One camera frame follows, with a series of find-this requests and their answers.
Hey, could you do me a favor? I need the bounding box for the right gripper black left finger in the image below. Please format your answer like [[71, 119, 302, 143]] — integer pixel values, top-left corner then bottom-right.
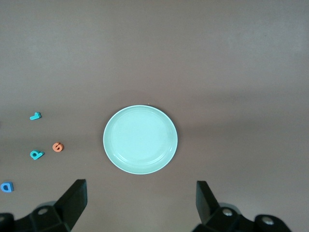
[[0, 179, 88, 232]]

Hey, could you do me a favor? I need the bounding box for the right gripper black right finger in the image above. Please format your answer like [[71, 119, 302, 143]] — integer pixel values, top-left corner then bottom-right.
[[193, 180, 293, 232]]

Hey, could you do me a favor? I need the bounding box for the teal foam letter p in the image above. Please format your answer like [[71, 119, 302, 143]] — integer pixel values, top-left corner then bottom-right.
[[29, 150, 45, 160]]

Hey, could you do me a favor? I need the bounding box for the blue foam letter D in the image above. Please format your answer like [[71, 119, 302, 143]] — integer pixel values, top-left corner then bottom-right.
[[0, 182, 14, 193]]

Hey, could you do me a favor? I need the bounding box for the pale green plate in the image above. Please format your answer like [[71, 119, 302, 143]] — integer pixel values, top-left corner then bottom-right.
[[103, 104, 179, 175]]

